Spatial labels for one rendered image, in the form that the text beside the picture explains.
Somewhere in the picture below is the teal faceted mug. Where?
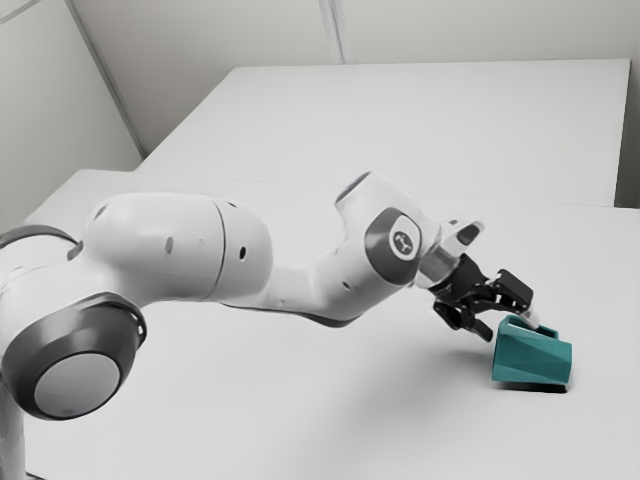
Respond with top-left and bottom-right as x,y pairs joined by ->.
490,314 -> 575,387

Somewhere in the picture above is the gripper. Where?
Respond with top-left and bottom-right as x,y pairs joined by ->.
430,253 -> 542,343

